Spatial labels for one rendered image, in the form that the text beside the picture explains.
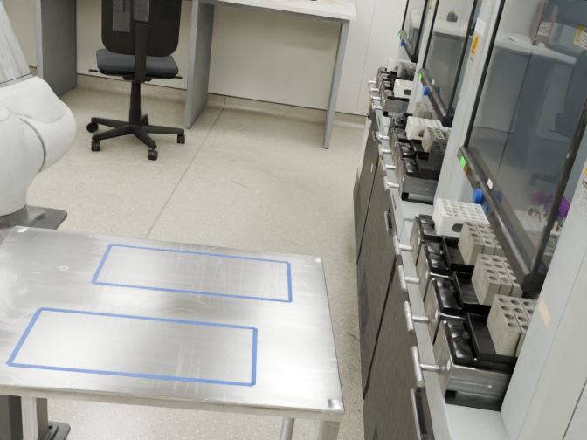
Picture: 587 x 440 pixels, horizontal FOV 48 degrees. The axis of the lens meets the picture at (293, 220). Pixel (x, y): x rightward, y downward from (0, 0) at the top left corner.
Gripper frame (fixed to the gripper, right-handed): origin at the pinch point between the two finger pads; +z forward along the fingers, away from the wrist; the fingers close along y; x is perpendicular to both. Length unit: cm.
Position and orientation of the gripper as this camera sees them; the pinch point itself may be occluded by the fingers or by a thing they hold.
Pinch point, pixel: (131, 19)
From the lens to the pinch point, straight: 138.5
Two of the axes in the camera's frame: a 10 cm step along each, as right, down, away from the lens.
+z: -1.3, 9.0, 4.2
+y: -0.6, 4.2, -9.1
